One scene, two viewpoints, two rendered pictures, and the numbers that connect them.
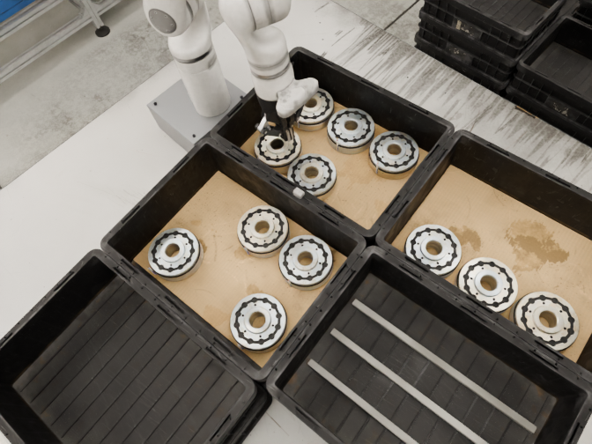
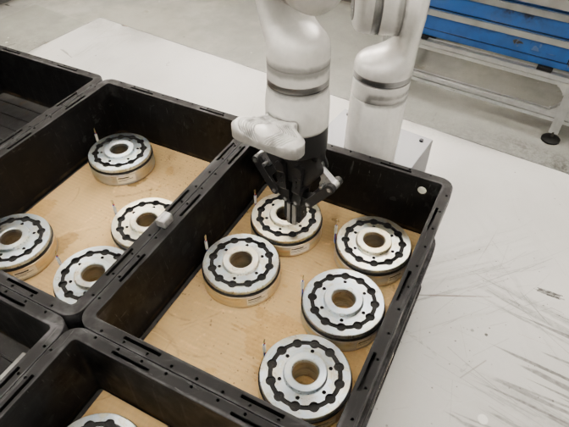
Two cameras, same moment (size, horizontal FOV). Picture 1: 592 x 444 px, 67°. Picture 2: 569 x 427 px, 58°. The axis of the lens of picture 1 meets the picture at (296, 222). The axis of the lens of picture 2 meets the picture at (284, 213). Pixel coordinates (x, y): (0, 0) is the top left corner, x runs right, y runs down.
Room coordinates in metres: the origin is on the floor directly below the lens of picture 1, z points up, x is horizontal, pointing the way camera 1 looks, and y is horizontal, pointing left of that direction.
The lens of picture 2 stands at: (0.39, -0.48, 1.38)
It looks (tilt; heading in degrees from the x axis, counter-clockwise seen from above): 45 degrees down; 69
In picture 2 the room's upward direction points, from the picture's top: straight up
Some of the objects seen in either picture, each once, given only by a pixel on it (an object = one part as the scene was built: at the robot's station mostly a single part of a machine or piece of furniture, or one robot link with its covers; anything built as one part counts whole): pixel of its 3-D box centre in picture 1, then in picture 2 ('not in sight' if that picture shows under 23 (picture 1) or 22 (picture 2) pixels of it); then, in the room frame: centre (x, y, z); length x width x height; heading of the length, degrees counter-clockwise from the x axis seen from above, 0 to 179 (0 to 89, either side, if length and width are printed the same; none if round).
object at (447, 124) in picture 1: (329, 133); (289, 248); (0.54, -0.10, 0.92); 0.40 x 0.30 x 0.02; 42
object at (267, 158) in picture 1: (277, 145); (286, 216); (0.58, 0.01, 0.86); 0.10 x 0.10 x 0.01
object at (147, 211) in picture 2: (262, 227); (146, 220); (0.39, 0.07, 0.86); 0.05 x 0.05 x 0.01
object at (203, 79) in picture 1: (203, 77); (374, 119); (0.79, 0.15, 0.88); 0.09 x 0.09 x 0.17; 39
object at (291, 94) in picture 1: (279, 77); (288, 104); (0.57, -0.02, 1.06); 0.11 x 0.09 x 0.06; 35
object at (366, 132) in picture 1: (351, 127); (343, 302); (0.59, -0.16, 0.86); 0.10 x 0.10 x 0.01
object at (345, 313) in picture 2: (351, 125); (343, 299); (0.59, -0.16, 0.86); 0.05 x 0.05 x 0.01
